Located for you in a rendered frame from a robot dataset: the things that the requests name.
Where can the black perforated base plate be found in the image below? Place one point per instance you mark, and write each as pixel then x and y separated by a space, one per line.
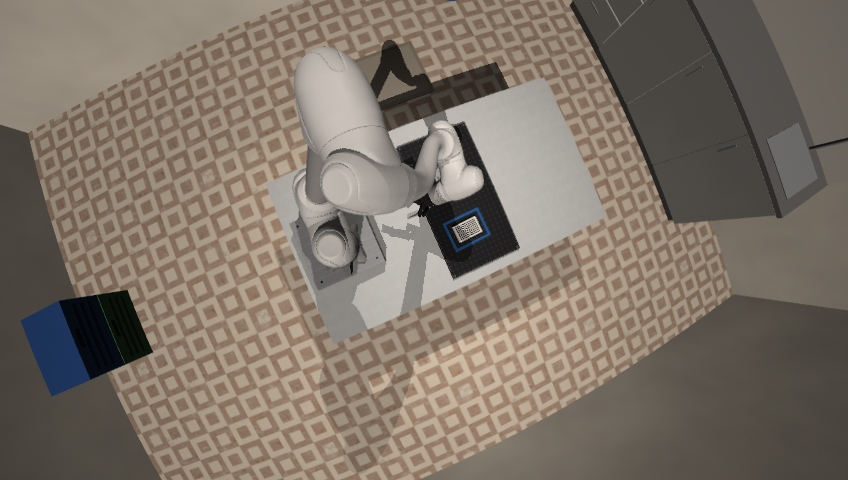
pixel 502 240

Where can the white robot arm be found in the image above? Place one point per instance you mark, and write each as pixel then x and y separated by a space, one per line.
pixel 339 113

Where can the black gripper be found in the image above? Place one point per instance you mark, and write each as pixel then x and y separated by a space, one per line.
pixel 423 201

